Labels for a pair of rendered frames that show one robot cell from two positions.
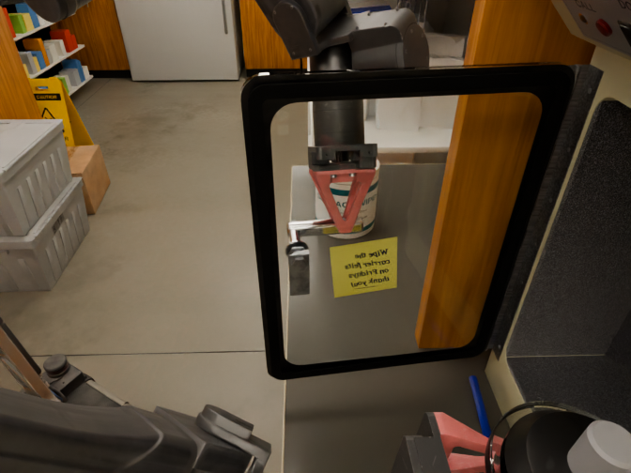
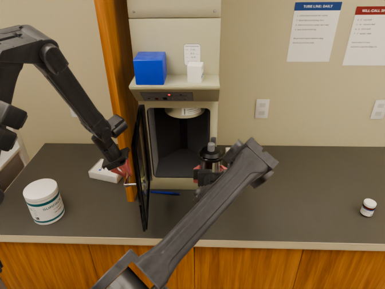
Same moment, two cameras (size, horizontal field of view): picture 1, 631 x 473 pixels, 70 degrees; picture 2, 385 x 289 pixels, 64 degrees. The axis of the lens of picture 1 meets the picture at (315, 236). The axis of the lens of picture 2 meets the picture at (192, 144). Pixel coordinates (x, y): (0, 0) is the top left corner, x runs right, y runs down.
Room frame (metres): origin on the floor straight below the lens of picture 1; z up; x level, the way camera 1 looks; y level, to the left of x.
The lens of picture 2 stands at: (0.13, 0.87, 1.92)
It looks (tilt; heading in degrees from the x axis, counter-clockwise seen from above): 33 degrees down; 274
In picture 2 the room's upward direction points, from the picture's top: 1 degrees counter-clockwise
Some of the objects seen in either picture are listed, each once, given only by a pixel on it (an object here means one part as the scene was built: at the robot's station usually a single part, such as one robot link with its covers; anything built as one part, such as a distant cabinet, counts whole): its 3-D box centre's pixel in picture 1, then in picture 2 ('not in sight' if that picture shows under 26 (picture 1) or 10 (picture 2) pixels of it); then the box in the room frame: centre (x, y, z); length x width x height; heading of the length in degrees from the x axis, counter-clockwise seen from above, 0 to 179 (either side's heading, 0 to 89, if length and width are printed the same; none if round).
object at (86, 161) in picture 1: (72, 179); not in sight; (2.49, 1.52, 0.14); 0.41 x 0.32 x 0.28; 8
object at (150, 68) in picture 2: not in sight; (150, 67); (0.36, -0.20, 1.56); 0.10 x 0.10 x 0.09; 2
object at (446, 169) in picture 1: (392, 251); (141, 168); (0.40, -0.09, 1.19); 0.30 x 0.01 x 0.40; 98
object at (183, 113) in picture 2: not in sight; (184, 103); (0.26, -0.36, 1.34); 0.18 x 0.18 x 0.05
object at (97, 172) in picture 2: not in sight; (109, 170); (0.65, -0.36, 0.96); 0.16 x 0.12 x 0.04; 166
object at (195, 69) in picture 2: not in sight; (195, 71); (0.20, -0.20, 1.54); 0.05 x 0.05 x 0.06; 84
